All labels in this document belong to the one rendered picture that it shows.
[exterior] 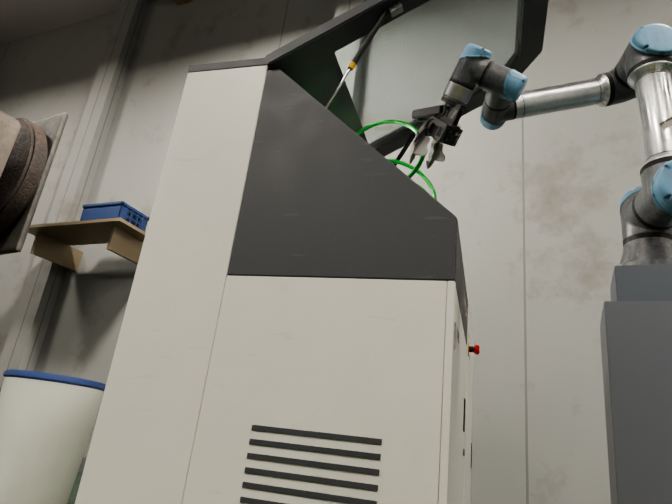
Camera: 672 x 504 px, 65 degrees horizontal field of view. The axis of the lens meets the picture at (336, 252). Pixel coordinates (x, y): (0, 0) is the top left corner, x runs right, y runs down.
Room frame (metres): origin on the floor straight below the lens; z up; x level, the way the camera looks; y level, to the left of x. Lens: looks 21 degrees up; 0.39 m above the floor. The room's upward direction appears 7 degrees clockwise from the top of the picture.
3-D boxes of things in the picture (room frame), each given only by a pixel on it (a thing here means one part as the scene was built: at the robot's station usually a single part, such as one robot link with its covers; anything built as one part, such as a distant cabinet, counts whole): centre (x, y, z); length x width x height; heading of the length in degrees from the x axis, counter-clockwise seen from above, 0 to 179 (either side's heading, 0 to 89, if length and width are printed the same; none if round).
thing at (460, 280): (1.48, -0.36, 0.87); 0.62 x 0.04 x 0.16; 162
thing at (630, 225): (1.24, -0.80, 1.07); 0.13 x 0.12 x 0.14; 172
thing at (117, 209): (4.60, 2.09, 2.17); 0.49 x 0.36 x 0.19; 65
